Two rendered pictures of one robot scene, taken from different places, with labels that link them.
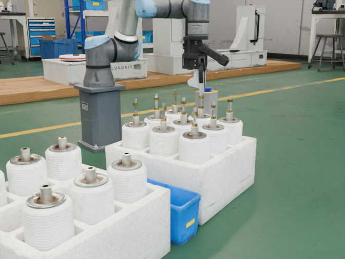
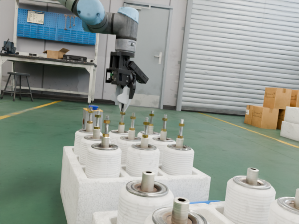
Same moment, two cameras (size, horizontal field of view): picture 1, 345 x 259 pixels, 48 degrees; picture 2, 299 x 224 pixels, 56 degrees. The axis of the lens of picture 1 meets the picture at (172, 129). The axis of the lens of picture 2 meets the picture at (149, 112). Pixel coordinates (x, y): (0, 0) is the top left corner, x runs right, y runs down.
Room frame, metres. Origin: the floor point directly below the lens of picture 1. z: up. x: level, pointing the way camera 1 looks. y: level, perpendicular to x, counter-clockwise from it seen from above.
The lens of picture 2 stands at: (0.77, 0.71, 0.43)
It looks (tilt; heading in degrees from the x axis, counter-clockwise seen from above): 5 degrees down; 302
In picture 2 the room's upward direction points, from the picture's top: 6 degrees clockwise
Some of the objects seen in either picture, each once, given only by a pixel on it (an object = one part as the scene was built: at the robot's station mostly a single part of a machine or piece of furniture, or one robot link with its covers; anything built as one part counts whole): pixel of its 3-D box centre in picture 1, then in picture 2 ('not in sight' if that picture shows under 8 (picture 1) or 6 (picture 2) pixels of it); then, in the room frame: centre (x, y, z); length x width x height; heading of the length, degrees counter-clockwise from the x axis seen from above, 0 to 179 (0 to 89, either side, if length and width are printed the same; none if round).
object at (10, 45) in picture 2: (324, 1); (9, 47); (5.41, -2.03, 0.87); 0.41 x 0.17 x 0.25; 129
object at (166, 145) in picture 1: (164, 156); (141, 177); (1.21, 0.03, 0.16); 0.10 x 0.10 x 0.18
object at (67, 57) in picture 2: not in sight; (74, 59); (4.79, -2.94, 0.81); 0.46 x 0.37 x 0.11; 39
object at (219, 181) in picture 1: (183, 165); (127, 185); (1.31, -0.04, 0.09); 0.39 x 0.39 x 0.18; 55
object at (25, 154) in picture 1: (25, 154); (180, 211); (0.92, 0.37, 0.26); 0.02 x 0.02 x 0.03
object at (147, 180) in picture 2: (62, 143); (147, 181); (1.02, 0.30, 0.26); 0.02 x 0.02 x 0.03
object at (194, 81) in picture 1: (195, 82); (123, 99); (1.39, -0.08, 0.38); 0.06 x 0.03 x 0.09; 77
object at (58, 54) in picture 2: not in sight; (56, 54); (5.14, -2.79, 0.87); 0.40 x 0.30 x 0.23; 25
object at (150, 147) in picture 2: (163, 129); (143, 147); (1.21, 0.03, 0.25); 0.08 x 0.08 x 0.01
